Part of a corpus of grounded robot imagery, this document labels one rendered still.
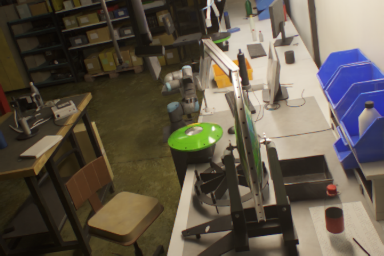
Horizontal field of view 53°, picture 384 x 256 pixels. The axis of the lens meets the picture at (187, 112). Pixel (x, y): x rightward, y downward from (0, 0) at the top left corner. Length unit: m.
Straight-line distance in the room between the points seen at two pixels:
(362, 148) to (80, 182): 1.73
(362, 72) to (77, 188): 1.75
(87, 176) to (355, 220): 1.63
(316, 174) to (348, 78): 0.47
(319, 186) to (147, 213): 1.11
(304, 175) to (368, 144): 0.59
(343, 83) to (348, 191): 0.47
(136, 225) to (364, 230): 1.28
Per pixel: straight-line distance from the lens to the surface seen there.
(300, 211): 1.74
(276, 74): 2.56
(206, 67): 2.46
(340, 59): 2.05
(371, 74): 1.86
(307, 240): 1.61
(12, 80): 9.03
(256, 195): 1.16
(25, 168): 2.68
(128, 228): 2.37
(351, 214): 1.72
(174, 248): 1.69
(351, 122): 1.58
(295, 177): 1.93
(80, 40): 7.96
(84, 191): 2.60
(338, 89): 1.85
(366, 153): 1.43
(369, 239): 1.61
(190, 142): 2.05
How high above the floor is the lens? 2.02
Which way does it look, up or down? 23 degrees down
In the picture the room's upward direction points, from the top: 14 degrees counter-clockwise
